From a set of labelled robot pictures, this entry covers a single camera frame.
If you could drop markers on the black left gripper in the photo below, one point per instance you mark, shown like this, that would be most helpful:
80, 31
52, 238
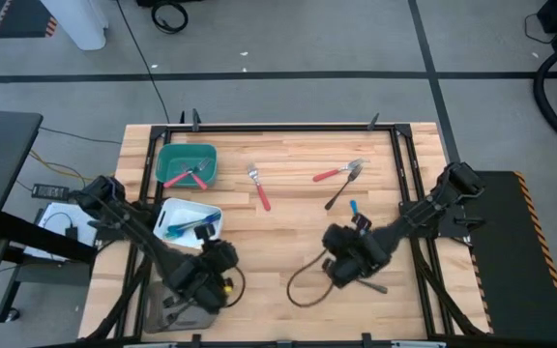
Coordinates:
203, 275

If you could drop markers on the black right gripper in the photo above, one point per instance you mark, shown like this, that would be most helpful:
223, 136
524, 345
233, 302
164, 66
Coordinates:
356, 256

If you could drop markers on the white plastic bin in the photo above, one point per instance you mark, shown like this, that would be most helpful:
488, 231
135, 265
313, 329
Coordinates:
182, 208

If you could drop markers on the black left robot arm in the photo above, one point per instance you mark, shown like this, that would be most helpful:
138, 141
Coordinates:
128, 222

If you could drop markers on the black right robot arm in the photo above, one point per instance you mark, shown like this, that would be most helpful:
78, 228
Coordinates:
423, 212

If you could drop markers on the teal plastic bin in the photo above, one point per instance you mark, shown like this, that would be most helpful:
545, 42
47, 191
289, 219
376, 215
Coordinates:
172, 154

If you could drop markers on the white box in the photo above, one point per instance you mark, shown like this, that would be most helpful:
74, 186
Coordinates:
56, 217

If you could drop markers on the large striped-edge black mat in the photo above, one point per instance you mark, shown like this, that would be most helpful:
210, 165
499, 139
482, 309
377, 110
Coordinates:
510, 266

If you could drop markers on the black power adapter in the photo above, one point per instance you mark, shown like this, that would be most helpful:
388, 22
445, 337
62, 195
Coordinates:
49, 191

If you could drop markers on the white floor cylinder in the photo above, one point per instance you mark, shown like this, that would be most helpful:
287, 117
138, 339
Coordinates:
75, 24

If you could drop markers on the small striped-edge black mat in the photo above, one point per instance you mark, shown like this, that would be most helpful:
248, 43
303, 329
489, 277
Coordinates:
22, 17

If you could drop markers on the black table frame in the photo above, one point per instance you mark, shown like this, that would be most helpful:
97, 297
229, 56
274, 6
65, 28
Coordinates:
278, 128

